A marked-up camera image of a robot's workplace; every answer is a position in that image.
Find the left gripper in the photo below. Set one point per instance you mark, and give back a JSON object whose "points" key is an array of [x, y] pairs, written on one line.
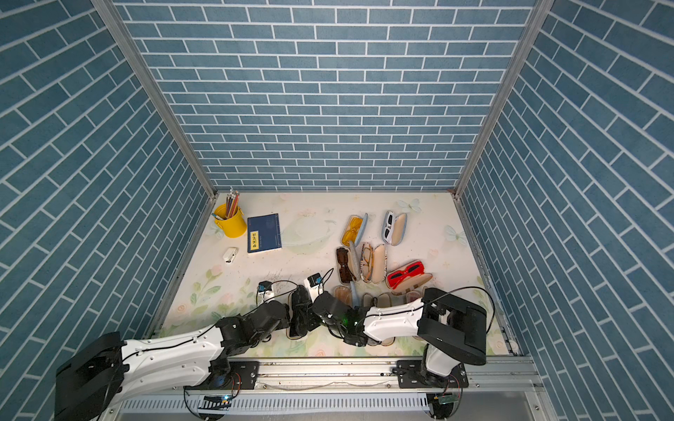
{"points": [[285, 320]]}

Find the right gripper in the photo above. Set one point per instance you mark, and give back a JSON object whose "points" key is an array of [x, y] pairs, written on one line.
{"points": [[314, 307]]}

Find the light blue denim case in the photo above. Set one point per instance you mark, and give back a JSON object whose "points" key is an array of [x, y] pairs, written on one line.
{"points": [[347, 296]]}

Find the plaid beige glasses case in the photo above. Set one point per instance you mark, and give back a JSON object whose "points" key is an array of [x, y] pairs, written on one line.
{"points": [[381, 301]]}

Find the black glasses case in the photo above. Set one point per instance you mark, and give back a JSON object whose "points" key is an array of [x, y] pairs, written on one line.
{"points": [[303, 319]]}

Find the beige case purple glasses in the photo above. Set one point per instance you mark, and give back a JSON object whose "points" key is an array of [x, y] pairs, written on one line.
{"points": [[414, 298]]}

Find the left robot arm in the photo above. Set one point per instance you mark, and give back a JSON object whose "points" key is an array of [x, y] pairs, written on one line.
{"points": [[111, 370]]}

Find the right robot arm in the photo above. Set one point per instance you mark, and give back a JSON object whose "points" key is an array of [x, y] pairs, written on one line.
{"points": [[454, 329]]}

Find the flag pattern glasses case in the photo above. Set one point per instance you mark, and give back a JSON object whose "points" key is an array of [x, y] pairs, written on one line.
{"points": [[380, 264]]}

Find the blue case yellow glasses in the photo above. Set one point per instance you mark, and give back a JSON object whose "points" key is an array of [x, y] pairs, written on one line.
{"points": [[365, 218]]}

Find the yellow tinted glasses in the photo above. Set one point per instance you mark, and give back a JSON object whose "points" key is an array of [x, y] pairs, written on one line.
{"points": [[352, 232]]}

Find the light blue case white sunglasses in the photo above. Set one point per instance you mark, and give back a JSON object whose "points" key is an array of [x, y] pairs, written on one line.
{"points": [[400, 225]]}

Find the tortoise brown sunglasses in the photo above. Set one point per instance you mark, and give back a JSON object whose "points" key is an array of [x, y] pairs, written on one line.
{"points": [[346, 274]]}

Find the dark blue book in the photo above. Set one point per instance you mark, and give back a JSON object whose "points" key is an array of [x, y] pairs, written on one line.
{"points": [[263, 233]]}

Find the yellow pencil cup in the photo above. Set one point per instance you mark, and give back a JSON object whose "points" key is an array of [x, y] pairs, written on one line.
{"points": [[233, 227]]}

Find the coloured pencils bundle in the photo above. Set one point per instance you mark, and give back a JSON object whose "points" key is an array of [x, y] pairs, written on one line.
{"points": [[231, 203]]}

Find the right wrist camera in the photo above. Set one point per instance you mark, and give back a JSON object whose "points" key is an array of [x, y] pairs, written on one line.
{"points": [[314, 285]]}

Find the thin amber frame glasses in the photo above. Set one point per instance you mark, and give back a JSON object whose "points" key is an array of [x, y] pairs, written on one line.
{"points": [[367, 262]]}

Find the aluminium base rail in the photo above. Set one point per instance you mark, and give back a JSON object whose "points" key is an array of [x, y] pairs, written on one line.
{"points": [[350, 388]]}

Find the red frame sunglasses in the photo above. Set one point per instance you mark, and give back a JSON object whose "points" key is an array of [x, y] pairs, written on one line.
{"points": [[396, 277]]}

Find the white frame sunglasses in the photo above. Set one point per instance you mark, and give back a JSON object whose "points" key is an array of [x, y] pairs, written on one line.
{"points": [[388, 227]]}

